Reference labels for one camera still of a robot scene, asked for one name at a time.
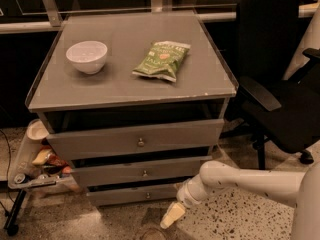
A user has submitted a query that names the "yellow snack packet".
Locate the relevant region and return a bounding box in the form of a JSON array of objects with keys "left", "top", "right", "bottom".
[{"left": 32, "top": 149, "right": 52, "bottom": 166}]

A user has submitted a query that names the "grey top drawer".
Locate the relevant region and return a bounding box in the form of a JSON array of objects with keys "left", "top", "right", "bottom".
[{"left": 47, "top": 119, "right": 224, "bottom": 160}]

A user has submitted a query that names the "black office chair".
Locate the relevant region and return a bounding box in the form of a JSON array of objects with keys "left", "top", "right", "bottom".
[{"left": 225, "top": 0, "right": 320, "bottom": 170}]

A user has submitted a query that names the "red snack packet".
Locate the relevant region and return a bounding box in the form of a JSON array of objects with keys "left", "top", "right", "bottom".
[{"left": 47, "top": 154, "right": 67, "bottom": 167}]

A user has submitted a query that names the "grey drawer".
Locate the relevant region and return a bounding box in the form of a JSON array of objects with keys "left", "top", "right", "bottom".
[
  {"left": 72, "top": 156, "right": 211, "bottom": 187},
  {"left": 87, "top": 178, "right": 184, "bottom": 206},
  {"left": 47, "top": 119, "right": 224, "bottom": 160}
]

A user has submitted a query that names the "green chip bag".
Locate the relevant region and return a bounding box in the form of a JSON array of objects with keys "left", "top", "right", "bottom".
[{"left": 132, "top": 41, "right": 191, "bottom": 83}]

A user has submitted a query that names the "white ceramic bowl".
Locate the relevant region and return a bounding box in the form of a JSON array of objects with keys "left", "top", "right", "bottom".
[{"left": 66, "top": 41, "right": 108, "bottom": 74}]

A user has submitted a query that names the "grey middle drawer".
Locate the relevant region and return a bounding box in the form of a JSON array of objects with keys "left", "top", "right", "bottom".
[{"left": 72, "top": 156, "right": 211, "bottom": 187}]

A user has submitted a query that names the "grey drawer cabinet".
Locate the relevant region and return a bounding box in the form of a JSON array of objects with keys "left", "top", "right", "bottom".
[{"left": 26, "top": 15, "right": 236, "bottom": 193}]

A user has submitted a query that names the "black bin stand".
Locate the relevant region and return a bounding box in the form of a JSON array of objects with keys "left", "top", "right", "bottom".
[{"left": 4, "top": 190, "right": 26, "bottom": 236}]

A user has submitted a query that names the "grey bottom drawer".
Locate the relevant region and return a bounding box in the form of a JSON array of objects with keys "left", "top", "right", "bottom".
[{"left": 87, "top": 178, "right": 184, "bottom": 206}]

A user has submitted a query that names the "metal railing bar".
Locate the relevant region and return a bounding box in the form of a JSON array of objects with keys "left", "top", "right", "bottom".
[{"left": 0, "top": 0, "right": 320, "bottom": 36}]

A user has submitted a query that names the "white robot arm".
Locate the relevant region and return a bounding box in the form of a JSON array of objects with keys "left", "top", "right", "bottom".
[{"left": 160, "top": 160, "right": 320, "bottom": 240}]

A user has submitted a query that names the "soda can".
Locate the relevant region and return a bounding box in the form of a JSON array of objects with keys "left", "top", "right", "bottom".
[{"left": 14, "top": 173, "right": 27, "bottom": 184}]

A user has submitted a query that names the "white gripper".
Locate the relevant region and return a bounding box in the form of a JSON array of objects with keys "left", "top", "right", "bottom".
[{"left": 160, "top": 175, "right": 213, "bottom": 229}]

